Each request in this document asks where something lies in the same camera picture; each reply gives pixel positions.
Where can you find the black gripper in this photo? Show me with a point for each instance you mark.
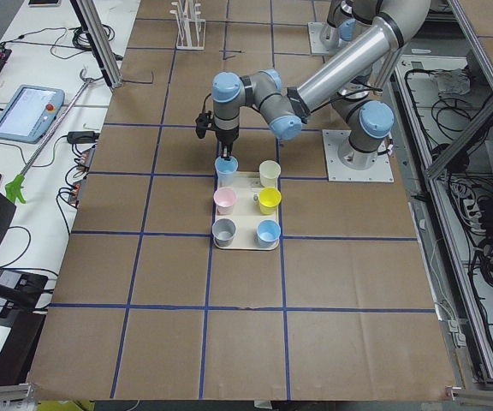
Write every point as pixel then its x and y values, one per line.
pixel 226 136

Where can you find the light blue plastic cup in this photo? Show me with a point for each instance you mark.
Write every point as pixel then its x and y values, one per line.
pixel 226 169

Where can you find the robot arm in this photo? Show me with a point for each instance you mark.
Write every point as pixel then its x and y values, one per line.
pixel 387 26
pixel 339 12

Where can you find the cream white plastic cup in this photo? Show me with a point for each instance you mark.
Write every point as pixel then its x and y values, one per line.
pixel 269 172

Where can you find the pink plastic cup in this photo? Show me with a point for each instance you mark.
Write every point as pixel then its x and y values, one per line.
pixel 225 199

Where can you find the yellow plastic cup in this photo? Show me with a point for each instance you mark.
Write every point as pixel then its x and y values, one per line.
pixel 268 200

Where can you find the grey plastic cup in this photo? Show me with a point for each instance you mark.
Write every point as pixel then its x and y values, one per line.
pixel 223 232

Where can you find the cream plastic tray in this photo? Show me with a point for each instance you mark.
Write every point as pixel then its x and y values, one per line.
pixel 246 213

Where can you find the black power adapter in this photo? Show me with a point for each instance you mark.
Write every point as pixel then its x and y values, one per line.
pixel 82 137

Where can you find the blue teach pendant tablet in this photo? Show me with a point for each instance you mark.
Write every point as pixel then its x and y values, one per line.
pixel 30 112

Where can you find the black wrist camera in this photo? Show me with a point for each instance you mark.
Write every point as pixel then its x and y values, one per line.
pixel 203 124

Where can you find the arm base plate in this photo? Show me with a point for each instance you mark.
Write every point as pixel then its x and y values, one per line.
pixel 324 40
pixel 345 164

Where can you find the white wire cup rack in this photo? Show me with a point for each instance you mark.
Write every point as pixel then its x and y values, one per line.
pixel 190 25

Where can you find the aluminium frame post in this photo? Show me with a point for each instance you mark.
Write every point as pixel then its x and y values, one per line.
pixel 90 22

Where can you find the green handled reacher grabber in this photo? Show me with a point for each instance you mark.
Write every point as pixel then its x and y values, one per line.
pixel 13 189

